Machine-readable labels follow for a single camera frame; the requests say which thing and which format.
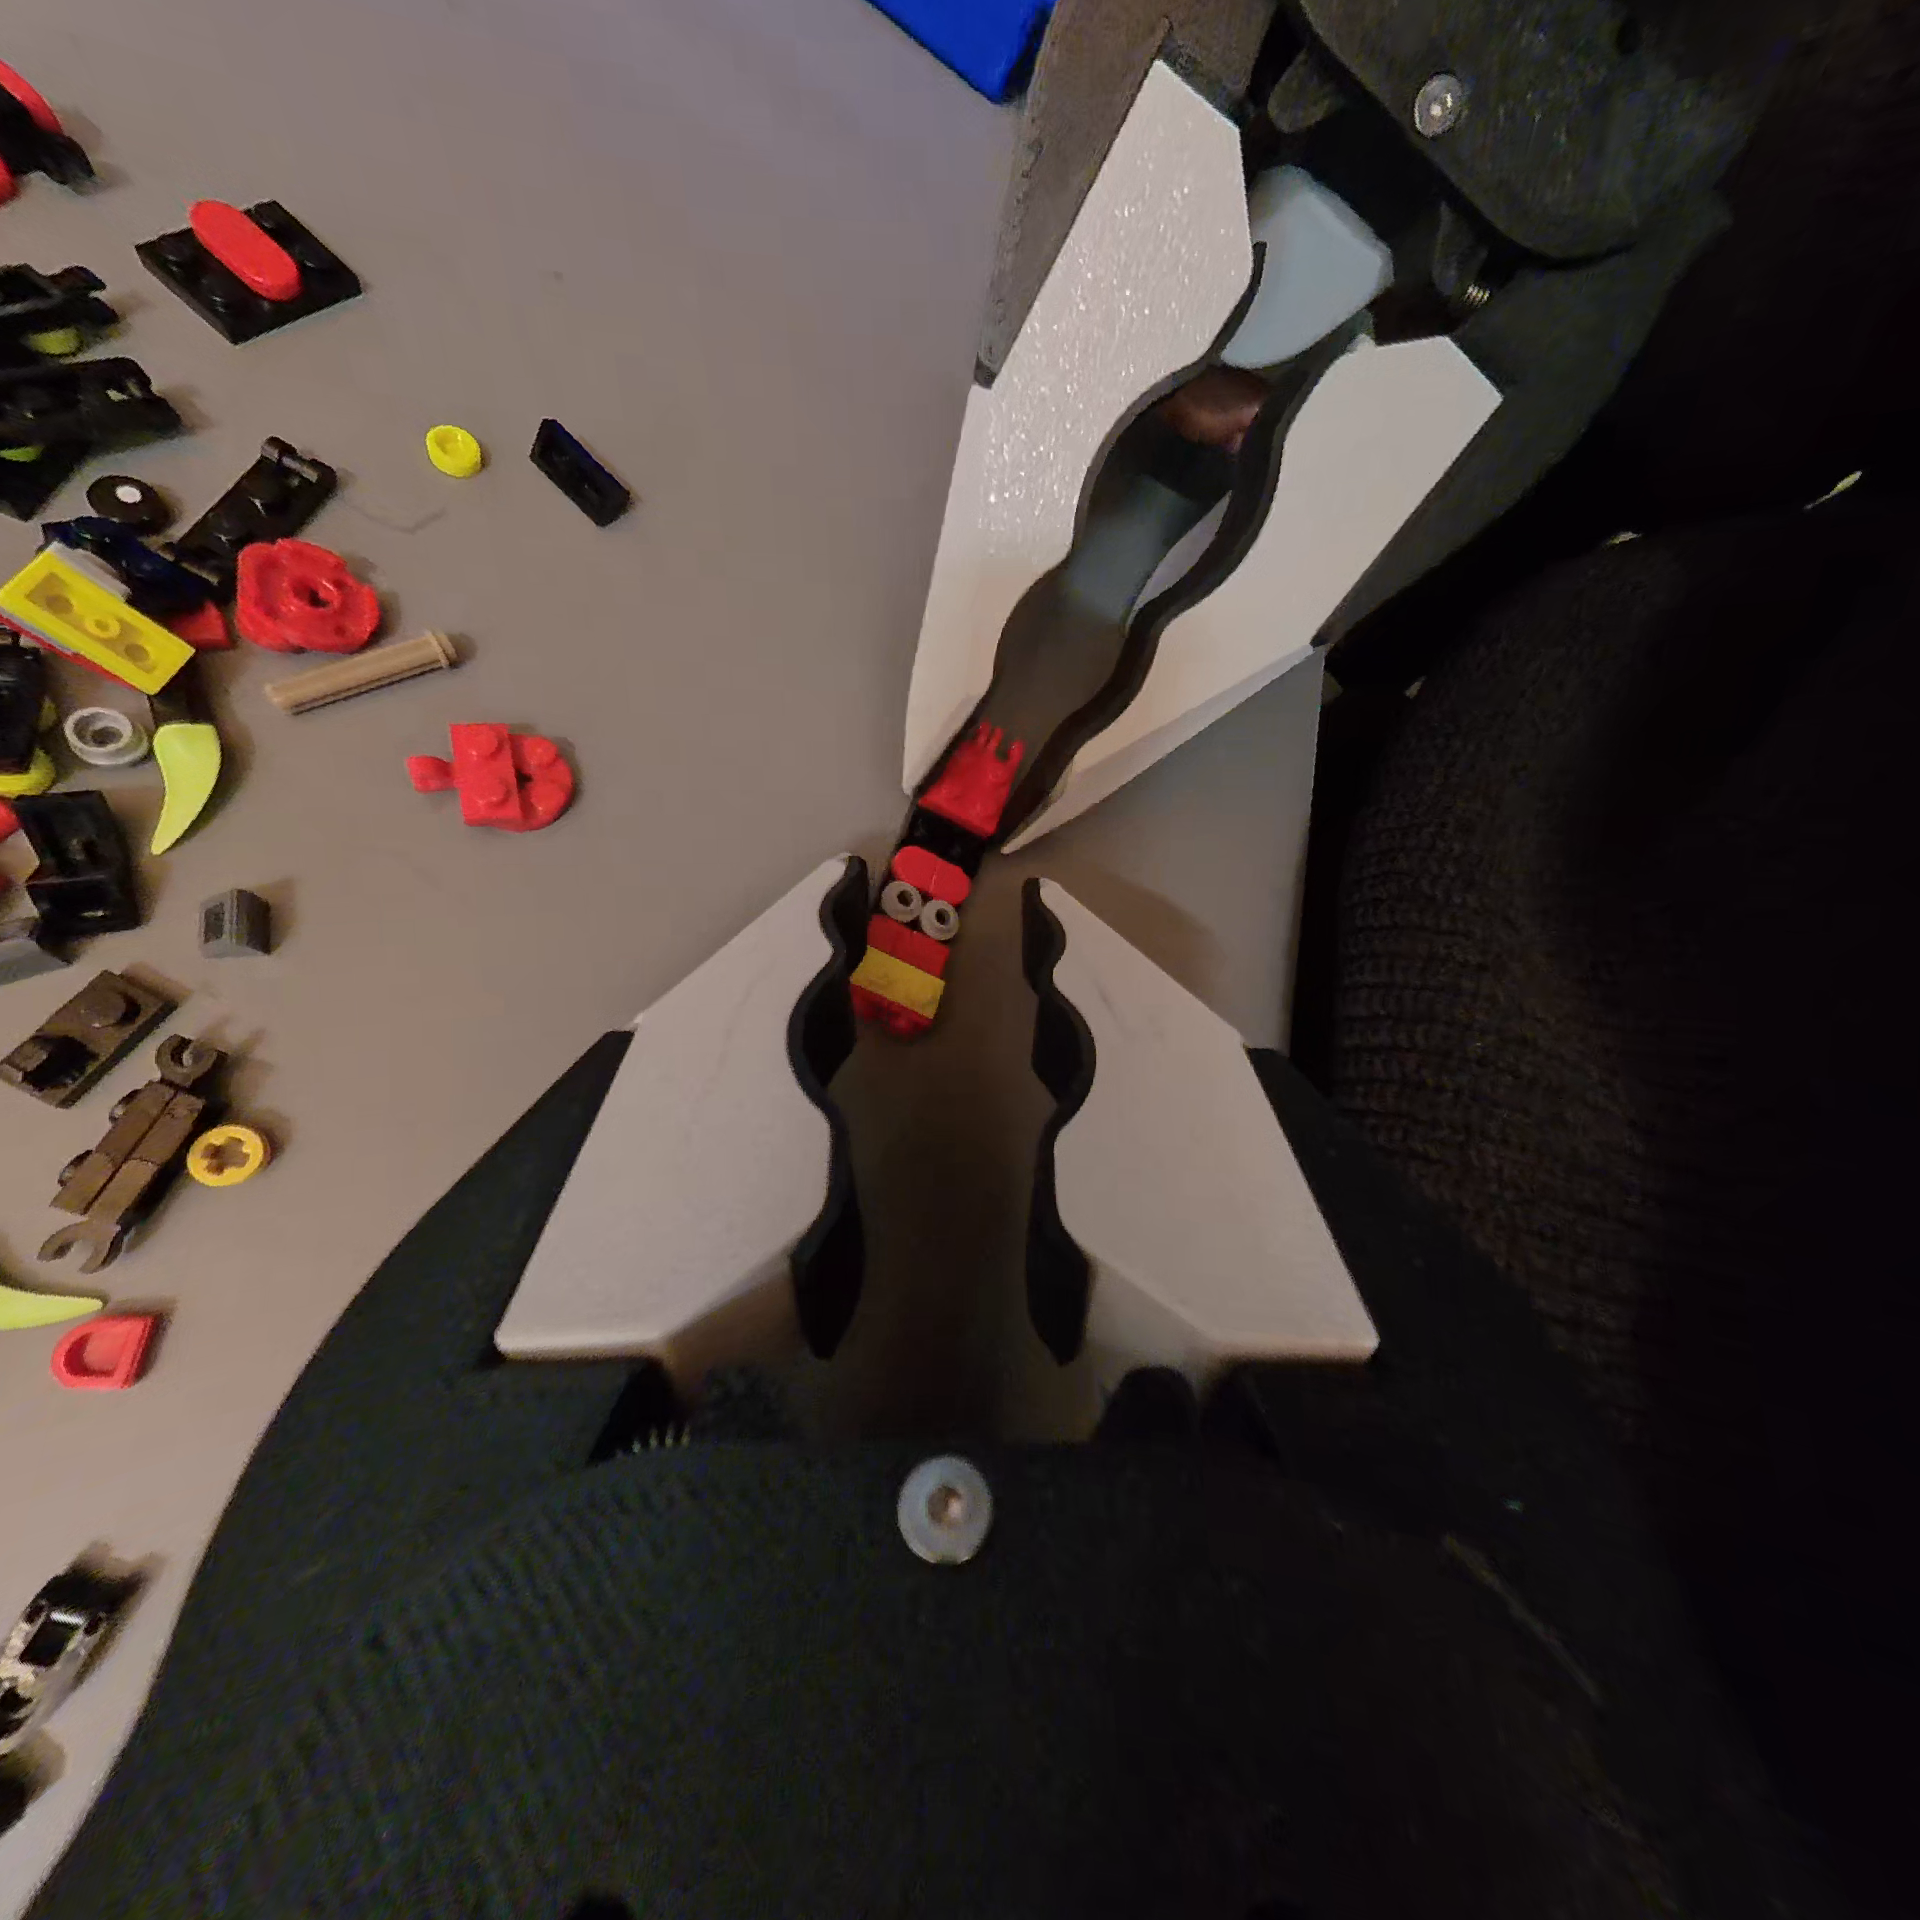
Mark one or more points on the person's black knit sweater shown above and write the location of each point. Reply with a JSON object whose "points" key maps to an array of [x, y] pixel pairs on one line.
{"points": [[1622, 900]]}

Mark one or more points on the yellow round lego stud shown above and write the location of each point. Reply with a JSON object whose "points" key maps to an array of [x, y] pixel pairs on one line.
{"points": [[456, 450]]}

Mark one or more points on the black plate with red tile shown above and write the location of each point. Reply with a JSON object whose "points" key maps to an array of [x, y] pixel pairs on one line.
{"points": [[247, 247]]}

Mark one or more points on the red lego plate with pin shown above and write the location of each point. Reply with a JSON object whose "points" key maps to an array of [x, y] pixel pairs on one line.
{"points": [[504, 778]]}

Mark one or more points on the tan lego axle pin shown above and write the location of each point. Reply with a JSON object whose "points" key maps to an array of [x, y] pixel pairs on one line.
{"points": [[359, 675]]}

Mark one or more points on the small dark lego slope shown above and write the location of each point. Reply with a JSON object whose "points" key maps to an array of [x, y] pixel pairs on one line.
{"points": [[235, 922]]}

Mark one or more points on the person's right hand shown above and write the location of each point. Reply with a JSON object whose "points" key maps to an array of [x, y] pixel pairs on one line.
{"points": [[1214, 407]]}

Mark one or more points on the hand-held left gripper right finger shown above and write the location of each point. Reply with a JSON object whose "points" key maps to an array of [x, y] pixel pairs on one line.
{"points": [[1201, 1201]]}

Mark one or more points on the small black lego plate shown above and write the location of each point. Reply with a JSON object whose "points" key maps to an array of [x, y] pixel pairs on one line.
{"points": [[579, 473]]}

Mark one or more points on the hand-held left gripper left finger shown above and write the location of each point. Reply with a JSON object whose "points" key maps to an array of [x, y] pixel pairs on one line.
{"points": [[675, 1184]]}

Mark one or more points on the pile of loose lego pieces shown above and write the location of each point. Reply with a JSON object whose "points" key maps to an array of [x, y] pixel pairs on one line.
{"points": [[90, 397]]}

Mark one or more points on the blue plastic box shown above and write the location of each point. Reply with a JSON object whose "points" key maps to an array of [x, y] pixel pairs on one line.
{"points": [[960, 37]]}

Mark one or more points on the red yellow black lego assembly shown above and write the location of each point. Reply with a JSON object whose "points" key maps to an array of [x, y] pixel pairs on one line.
{"points": [[900, 960]]}

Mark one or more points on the red and black lego subassembly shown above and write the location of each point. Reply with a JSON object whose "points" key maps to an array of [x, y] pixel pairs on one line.
{"points": [[30, 128]]}

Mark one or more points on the red round lego plate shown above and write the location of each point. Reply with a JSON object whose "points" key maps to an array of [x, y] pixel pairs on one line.
{"points": [[270, 599]]}

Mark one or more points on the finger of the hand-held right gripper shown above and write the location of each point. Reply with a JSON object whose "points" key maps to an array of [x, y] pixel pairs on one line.
{"points": [[1348, 495], [1080, 330]]}

